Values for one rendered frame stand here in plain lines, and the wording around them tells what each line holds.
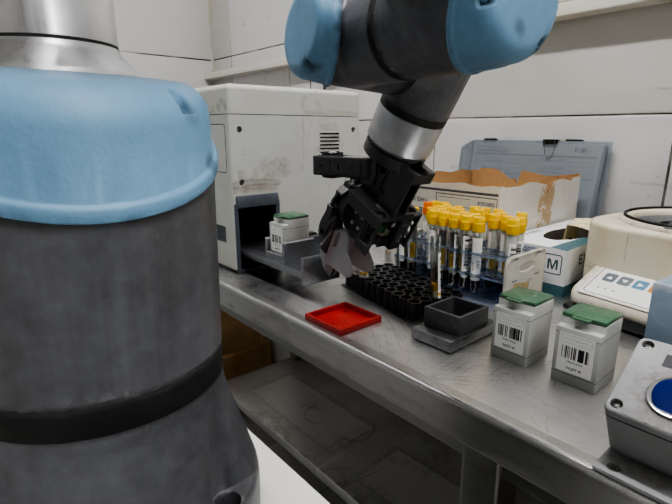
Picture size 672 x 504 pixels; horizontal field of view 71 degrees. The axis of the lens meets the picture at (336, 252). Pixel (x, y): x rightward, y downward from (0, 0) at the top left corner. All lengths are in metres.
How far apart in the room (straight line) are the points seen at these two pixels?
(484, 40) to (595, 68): 0.79
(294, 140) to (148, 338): 0.65
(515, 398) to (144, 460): 0.33
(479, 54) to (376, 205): 0.27
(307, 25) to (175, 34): 1.79
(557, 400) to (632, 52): 0.74
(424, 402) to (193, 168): 0.34
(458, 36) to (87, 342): 0.25
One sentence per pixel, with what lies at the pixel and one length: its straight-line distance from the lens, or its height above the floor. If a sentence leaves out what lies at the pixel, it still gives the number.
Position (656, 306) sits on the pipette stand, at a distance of 0.51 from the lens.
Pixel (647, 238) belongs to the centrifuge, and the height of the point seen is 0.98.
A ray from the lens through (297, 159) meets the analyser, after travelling 0.84.
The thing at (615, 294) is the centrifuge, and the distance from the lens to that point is 0.66.
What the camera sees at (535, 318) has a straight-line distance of 0.51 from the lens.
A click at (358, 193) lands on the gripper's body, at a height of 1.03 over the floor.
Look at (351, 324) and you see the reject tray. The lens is 0.58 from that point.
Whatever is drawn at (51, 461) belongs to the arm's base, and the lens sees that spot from 0.23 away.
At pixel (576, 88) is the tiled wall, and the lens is 1.10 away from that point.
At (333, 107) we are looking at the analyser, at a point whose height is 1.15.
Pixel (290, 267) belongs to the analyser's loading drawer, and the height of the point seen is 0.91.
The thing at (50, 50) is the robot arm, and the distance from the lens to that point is 0.34.
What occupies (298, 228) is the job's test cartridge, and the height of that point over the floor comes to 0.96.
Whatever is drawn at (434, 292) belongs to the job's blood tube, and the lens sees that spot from 0.61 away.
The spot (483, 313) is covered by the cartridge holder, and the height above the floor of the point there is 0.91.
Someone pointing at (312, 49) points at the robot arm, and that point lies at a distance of 0.41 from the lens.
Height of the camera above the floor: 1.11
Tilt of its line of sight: 14 degrees down
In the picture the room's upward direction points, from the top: straight up
